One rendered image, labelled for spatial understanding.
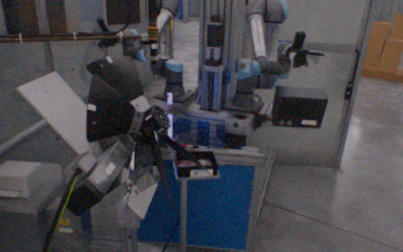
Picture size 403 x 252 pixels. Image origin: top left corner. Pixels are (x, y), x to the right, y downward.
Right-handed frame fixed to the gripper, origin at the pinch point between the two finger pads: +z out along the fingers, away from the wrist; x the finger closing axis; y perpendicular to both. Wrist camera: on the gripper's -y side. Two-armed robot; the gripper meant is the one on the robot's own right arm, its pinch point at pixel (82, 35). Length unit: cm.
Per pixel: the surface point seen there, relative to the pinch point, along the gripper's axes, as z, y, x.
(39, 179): 46, 49, -47
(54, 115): 41, 13, -59
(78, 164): 45, 19, -86
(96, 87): 35, -5, -80
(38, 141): 32, 54, -9
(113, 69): 14, -1, -56
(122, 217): 24, 59, -81
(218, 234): -45, 110, -87
